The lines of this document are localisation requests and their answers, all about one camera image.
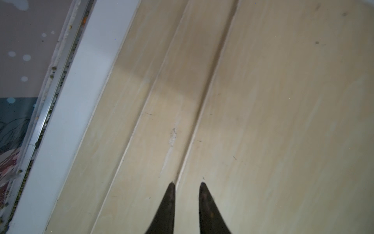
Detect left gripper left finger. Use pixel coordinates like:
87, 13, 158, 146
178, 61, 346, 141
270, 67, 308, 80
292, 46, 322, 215
145, 182, 176, 234

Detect plywood board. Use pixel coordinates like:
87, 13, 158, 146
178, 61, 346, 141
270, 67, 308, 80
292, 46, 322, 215
174, 1, 374, 234
91, 1, 237, 234
45, 1, 188, 234

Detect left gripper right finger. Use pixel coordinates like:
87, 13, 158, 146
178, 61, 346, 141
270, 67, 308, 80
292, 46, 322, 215
199, 182, 231, 234

